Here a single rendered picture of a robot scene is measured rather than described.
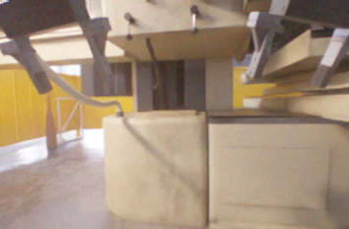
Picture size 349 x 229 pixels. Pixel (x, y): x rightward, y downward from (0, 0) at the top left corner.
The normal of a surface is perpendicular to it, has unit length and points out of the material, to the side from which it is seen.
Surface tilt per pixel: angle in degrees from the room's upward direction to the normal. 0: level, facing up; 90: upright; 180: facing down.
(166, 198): 90
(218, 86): 90
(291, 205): 90
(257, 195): 90
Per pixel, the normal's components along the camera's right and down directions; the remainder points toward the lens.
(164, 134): -0.16, 0.07
